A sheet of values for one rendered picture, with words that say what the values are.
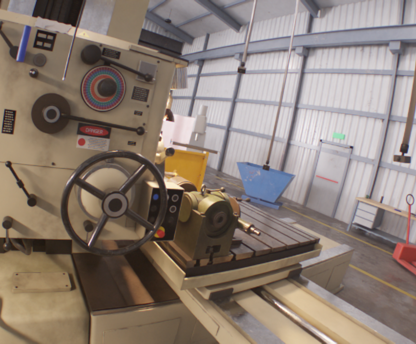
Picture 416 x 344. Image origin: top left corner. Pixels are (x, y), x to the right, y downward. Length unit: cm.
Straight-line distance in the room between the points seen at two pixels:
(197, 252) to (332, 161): 747
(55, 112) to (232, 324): 123
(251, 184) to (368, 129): 384
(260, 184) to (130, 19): 607
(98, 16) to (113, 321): 178
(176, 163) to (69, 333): 306
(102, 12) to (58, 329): 181
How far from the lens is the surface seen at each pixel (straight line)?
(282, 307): 172
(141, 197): 116
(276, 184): 716
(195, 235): 128
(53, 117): 95
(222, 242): 138
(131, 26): 183
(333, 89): 910
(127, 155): 85
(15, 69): 104
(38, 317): 148
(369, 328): 185
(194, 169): 422
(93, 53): 99
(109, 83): 96
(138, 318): 163
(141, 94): 110
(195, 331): 199
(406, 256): 619
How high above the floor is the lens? 160
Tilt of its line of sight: 8 degrees down
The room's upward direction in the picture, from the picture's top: 12 degrees clockwise
